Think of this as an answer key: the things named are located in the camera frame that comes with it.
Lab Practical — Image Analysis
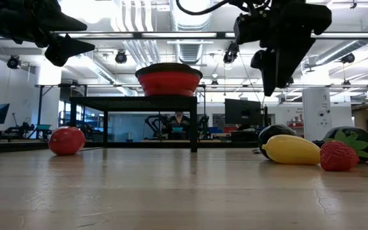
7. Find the black computer monitor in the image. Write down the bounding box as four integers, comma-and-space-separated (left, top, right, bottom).
224, 98, 263, 127

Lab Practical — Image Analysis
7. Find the black overhead light bar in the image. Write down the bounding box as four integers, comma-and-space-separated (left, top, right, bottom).
0, 31, 368, 41

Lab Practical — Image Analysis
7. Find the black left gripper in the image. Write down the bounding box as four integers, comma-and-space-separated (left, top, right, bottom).
0, 0, 96, 67

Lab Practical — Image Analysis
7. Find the background black metal frame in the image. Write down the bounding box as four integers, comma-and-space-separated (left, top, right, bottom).
34, 82, 368, 139

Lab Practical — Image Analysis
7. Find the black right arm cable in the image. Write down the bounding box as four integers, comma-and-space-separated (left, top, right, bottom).
175, 0, 245, 16

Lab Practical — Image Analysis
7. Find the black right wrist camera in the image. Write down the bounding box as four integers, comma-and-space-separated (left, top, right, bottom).
234, 12, 265, 45

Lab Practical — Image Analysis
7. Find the white square column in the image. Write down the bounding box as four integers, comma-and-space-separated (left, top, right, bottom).
302, 88, 333, 139

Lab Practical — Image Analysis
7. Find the person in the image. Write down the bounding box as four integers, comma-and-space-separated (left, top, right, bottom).
167, 111, 190, 141

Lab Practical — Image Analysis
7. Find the red grey collapsible colander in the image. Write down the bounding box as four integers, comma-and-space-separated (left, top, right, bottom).
135, 62, 203, 98

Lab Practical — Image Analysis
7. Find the silver ventilation duct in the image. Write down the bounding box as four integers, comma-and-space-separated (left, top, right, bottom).
169, 0, 215, 66

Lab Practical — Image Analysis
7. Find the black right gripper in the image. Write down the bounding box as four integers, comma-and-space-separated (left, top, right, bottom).
250, 0, 332, 96

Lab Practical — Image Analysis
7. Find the red strawberry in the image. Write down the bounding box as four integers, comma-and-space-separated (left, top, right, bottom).
319, 129, 368, 172

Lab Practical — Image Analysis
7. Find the black background equipment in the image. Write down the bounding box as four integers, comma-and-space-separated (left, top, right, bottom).
4, 112, 38, 140

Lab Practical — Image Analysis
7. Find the large dark purple fruit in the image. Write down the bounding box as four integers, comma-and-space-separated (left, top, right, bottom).
323, 126, 368, 162
257, 123, 297, 160

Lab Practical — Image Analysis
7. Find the black ceiling spotlight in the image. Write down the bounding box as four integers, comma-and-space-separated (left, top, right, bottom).
114, 50, 128, 65
340, 52, 356, 65
222, 41, 240, 65
6, 54, 21, 70

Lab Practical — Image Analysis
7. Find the black mesh shelf riser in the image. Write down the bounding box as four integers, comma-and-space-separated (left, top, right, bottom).
68, 95, 199, 153

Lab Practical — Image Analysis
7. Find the red bell pepper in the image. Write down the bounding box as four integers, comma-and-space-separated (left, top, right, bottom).
48, 126, 86, 157

